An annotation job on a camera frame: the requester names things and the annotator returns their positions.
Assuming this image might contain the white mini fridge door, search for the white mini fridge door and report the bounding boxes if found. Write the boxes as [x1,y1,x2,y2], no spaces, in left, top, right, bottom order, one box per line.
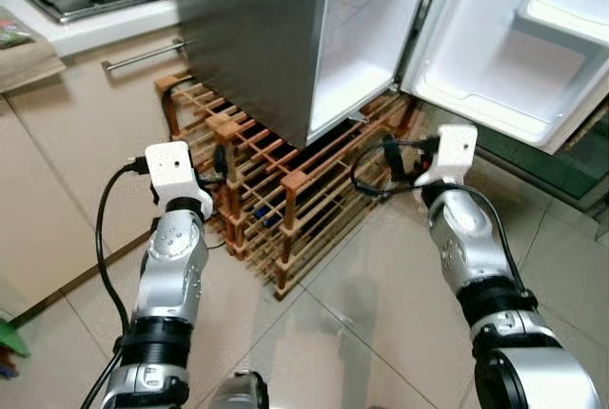
[400,0,609,155]

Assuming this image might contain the steel mini fridge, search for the steel mini fridge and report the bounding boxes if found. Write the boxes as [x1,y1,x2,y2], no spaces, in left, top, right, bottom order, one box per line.
[169,0,443,150]

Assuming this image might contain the blue bottle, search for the blue bottle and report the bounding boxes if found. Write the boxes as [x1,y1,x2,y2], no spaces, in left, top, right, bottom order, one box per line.
[249,202,285,229]

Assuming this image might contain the wooden wine rack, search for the wooden wine rack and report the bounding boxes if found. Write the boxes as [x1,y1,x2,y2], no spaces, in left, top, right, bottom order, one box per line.
[155,71,424,301]

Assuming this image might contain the green flat food packet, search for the green flat food packet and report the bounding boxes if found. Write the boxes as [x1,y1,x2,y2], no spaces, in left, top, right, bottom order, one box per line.
[0,8,37,50]

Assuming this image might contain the green plastic board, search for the green plastic board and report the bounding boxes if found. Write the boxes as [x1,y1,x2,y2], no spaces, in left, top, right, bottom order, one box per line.
[0,317,31,358]

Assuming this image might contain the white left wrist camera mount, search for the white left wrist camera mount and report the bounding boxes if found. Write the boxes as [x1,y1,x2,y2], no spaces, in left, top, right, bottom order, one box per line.
[145,141,217,197]

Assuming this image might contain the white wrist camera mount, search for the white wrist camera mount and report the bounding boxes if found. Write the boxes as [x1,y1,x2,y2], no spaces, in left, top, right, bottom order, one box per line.
[414,124,480,191]
[145,141,217,197]

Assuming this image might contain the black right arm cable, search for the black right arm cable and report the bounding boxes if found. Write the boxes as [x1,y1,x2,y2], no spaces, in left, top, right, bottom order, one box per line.
[349,140,420,203]

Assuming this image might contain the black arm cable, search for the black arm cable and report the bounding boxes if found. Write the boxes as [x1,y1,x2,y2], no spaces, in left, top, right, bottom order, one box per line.
[349,140,420,203]
[81,157,153,409]

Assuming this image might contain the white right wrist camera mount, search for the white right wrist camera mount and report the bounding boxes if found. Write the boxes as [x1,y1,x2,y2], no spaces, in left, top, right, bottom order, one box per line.
[414,124,480,191]

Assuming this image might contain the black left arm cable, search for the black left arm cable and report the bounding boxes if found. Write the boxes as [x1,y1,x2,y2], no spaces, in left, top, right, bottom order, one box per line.
[81,157,153,409]

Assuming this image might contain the steel cabinet bar handle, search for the steel cabinet bar handle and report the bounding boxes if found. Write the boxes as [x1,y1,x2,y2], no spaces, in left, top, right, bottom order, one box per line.
[102,38,188,73]

